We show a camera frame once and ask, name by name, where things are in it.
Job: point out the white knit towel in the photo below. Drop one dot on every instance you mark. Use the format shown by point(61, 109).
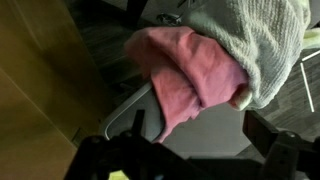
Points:
point(263, 43)

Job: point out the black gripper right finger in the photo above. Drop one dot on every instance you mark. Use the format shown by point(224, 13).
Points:
point(260, 133)

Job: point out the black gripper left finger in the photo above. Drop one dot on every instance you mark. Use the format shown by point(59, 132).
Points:
point(139, 121)

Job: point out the large brown cardboard box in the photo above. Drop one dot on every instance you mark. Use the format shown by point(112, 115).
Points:
point(36, 93)

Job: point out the pink shirt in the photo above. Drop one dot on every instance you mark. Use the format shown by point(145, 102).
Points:
point(190, 73)

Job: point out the grey office chair holding clothes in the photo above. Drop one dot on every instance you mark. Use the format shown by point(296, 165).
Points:
point(213, 133)

